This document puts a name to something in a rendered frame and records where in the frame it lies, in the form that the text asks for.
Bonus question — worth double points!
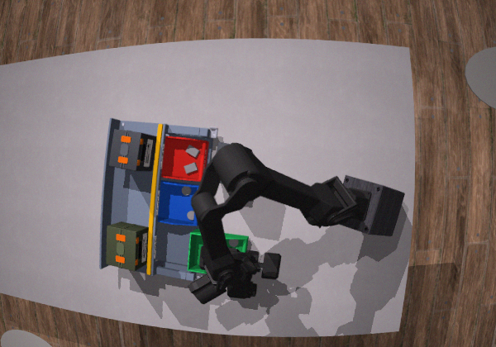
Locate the olive green case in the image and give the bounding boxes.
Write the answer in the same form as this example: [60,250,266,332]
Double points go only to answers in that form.
[106,221,149,271]

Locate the green bin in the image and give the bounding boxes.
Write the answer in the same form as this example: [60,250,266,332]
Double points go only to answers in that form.
[188,229,249,273]

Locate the yellow flat bar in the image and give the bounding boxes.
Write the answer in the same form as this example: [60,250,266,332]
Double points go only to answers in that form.
[146,124,163,275]

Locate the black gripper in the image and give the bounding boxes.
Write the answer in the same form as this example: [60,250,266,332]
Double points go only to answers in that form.
[199,248,281,279]

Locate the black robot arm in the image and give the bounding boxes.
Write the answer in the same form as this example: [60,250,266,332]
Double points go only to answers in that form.
[188,143,372,304]

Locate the grey metal bin shelf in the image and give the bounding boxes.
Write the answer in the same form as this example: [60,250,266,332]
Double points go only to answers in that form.
[99,118,218,281]

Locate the red open bin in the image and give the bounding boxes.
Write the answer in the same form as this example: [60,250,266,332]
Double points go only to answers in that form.
[161,136,209,182]

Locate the blue open bin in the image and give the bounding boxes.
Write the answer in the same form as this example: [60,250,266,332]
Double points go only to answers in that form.
[158,180,199,226]

